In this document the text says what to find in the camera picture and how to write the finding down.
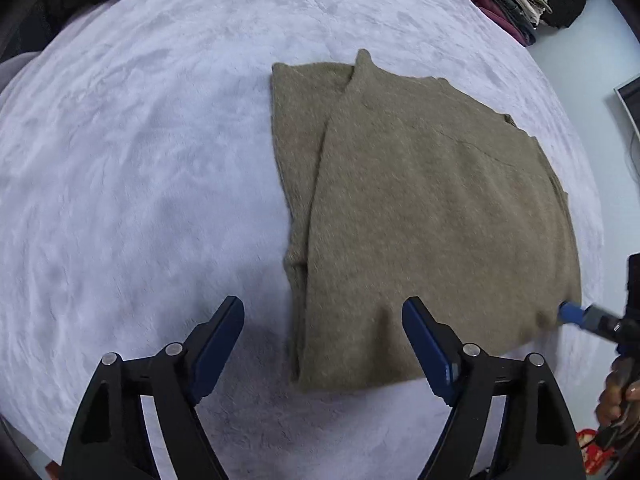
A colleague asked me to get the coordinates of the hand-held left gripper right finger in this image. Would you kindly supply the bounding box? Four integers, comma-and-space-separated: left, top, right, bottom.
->
401, 296, 586, 480

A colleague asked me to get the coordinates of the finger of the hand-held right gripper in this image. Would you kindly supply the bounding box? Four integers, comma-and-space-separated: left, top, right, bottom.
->
556, 301, 622, 342

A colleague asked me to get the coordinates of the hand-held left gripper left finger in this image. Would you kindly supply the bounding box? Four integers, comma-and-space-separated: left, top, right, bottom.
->
61, 296, 246, 480

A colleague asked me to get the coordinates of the olive knit sweater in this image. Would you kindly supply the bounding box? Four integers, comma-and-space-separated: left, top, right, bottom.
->
270, 48, 583, 394

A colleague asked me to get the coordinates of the pile of folded clothes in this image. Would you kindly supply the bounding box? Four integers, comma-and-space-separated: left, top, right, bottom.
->
454, 0, 554, 47

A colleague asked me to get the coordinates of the person's right hand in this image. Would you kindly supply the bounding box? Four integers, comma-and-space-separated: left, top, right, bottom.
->
594, 359, 640, 430

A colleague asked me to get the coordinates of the red patterned packet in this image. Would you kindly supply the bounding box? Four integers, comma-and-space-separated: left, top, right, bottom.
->
575, 427, 622, 477

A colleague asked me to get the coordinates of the lavender plush blanket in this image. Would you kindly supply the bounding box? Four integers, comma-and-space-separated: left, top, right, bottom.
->
0, 0, 607, 463

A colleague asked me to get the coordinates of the white framed monitor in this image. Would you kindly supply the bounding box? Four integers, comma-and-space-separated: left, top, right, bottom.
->
614, 75, 640, 142

